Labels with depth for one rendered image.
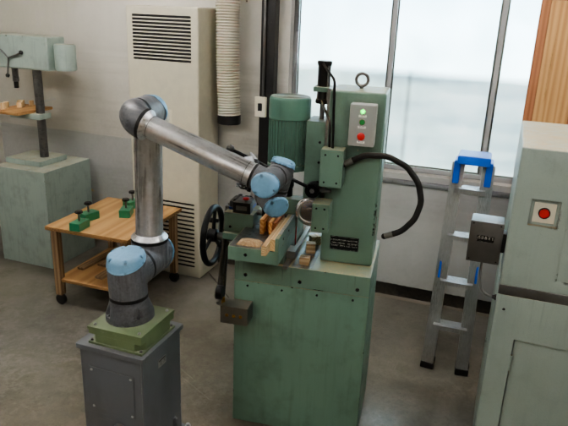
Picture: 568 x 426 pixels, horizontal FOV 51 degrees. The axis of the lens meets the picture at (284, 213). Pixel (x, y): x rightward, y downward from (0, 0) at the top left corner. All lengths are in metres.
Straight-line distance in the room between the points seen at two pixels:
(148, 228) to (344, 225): 0.80
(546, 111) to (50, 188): 3.17
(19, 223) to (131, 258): 2.36
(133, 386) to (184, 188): 1.91
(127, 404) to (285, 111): 1.32
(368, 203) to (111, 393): 1.27
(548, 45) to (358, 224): 1.60
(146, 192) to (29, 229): 2.28
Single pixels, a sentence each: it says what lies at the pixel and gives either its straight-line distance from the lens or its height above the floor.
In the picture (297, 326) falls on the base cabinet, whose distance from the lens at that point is 2.61.
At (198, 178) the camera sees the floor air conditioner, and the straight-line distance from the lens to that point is 4.02.
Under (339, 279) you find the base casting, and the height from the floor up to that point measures 0.78.
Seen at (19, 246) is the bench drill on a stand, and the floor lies 0.12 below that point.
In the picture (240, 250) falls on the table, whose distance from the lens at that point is 2.42.
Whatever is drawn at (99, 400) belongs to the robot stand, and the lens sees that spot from 2.61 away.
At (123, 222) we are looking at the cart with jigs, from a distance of 3.83.
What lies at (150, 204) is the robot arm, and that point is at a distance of 2.42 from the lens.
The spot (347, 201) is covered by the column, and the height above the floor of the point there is 1.08.
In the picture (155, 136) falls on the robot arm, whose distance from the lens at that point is 2.18.
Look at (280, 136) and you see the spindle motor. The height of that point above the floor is 1.31.
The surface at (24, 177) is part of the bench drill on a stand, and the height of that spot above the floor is 0.66.
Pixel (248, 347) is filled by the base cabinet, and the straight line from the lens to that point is 2.72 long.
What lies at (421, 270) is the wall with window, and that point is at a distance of 4.04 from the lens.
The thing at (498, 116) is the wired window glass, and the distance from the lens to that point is 3.82.
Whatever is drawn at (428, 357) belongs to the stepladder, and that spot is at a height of 0.07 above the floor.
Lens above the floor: 1.81
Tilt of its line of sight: 19 degrees down
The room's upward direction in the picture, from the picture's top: 2 degrees clockwise
